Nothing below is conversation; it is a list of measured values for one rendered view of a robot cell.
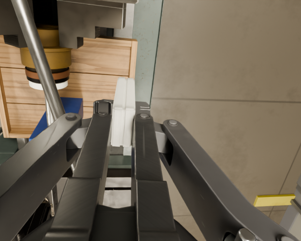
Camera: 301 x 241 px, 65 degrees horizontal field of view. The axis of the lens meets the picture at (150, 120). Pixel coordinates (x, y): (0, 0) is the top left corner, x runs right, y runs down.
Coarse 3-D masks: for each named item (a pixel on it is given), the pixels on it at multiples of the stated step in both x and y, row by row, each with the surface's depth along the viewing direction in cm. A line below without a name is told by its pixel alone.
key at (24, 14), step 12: (12, 0) 19; (24, 0) 20; (24, 12) 20; (24, 24) 20; (24, 36) 20; (36, 36) 20; (36, 48) 20; (36, 60) 21; (48, 72) 21; (48, 84) 21; (48, 96) 22; (60, 108) 22; (72, 168) 24
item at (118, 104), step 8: (120, 80) 21; (120, 88) 19; (120, 96) 17; (120, 104) 16; (112, 112) 16; (120, 112) 15; (112, 120) 16; (120, 120) 16; (112, 128) 16; (120, 128) 16; (112, 136) 16; (120, 136) 16; (112, 144) 17; (120, 144) 17
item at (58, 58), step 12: (36, 24) 42; (48, 24) 43; (48, 36) 39; (24, 48) 38; (48, 48) 38; (60, 48) 39; (72, 48) 42; (24, 60) 40; (48, 60) 39; (60, 60) 41; (36, 72) 41; (60, 72) 42
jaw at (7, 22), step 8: (0, 0) 32; (8, 0) 33; (0, 8) 32; (8, 8) 33; (32, 8) 36; (0, 16) 33; (8, 16) 33; (16, 16) 34; (32, 16) 36; (0, 24) 33; (8, 24) 34; (16, 24) 35; (0, 32) 33; (8, 32) 34; (16, 32) 35; (8, 40) 37; (16, 40) 36; (24, 40) 37
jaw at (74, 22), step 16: (64, 0) 37; (80, 0) 37; (96, 0) 37; (64, 16) 38; (80, 16) 38; (96, 16) 38; (112, 16) 38; (64, 32) 39; (80, 32) 39; (96, 32) 40
